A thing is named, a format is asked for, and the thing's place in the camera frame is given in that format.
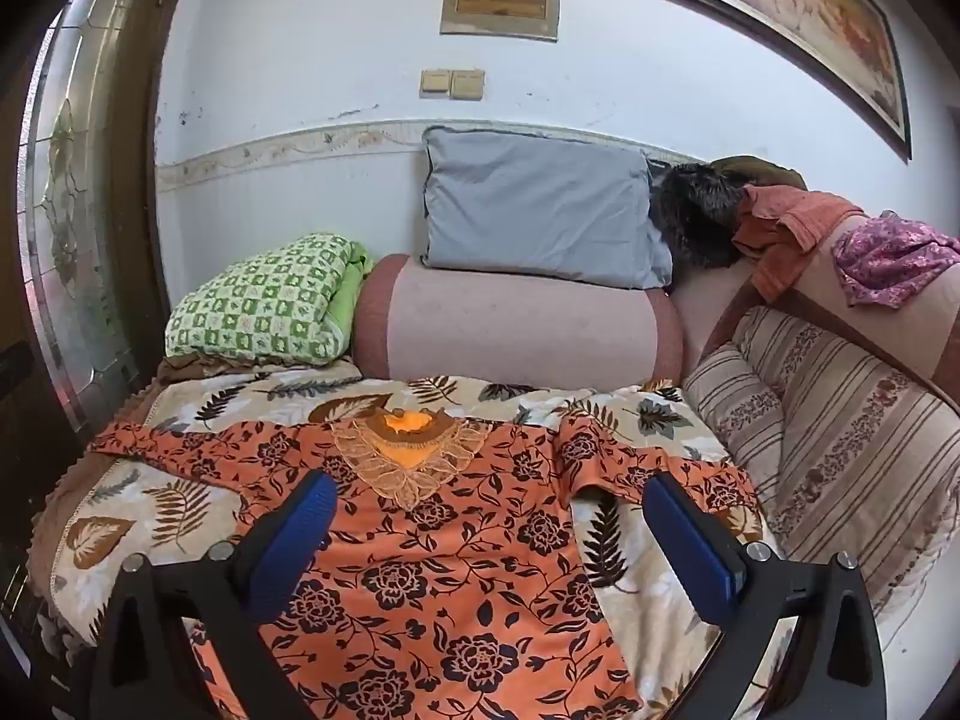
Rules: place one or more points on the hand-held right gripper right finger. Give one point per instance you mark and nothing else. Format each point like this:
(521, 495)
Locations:
(688, 549)

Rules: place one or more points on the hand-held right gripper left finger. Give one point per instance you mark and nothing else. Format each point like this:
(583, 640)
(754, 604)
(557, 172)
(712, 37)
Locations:
(294, 549)

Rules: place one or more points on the orange floral shirt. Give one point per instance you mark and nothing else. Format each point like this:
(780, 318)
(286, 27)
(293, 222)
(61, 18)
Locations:
(450, 577)

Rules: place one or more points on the small striped cushion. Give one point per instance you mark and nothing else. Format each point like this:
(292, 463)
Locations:
(735, 405)

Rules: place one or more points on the leaf print blanket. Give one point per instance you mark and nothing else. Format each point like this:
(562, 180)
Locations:
(112, 510)

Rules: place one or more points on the large striped cushion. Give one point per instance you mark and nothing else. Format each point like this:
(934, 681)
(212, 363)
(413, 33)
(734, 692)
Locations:
(862, 435)

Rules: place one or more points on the green checked quilt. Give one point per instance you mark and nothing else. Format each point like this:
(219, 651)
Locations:
(262, 300)

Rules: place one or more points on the pink sofa bolster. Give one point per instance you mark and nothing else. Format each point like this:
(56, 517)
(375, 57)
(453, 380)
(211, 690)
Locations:
(510, 330)

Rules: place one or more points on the pink brown sofa backrest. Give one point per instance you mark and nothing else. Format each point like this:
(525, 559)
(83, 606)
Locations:
(810, 285)

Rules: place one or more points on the orange towel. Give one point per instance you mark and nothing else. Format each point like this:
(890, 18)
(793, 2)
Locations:
(780, 240)

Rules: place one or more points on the black furry garment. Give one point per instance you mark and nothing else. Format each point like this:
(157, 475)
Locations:
(694, 217)

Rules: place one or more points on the purple floral cloth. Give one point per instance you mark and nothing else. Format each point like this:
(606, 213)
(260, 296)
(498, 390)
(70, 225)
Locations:
(892, 255)

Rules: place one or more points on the grey pillow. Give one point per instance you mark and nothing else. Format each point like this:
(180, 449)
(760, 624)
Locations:
(540, 202)

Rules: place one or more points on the olive cloth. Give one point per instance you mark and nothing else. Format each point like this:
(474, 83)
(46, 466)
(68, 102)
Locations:
(757, 169)

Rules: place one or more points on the patterned glass door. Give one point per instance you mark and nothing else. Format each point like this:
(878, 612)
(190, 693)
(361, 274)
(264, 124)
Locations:
(82, 202)

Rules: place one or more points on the beige wall switch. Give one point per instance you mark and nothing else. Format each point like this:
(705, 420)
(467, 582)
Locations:
(435, 82)
(468, 85)

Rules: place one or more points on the beige wall panel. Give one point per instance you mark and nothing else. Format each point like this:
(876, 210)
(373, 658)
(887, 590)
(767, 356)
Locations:
(499, 0)

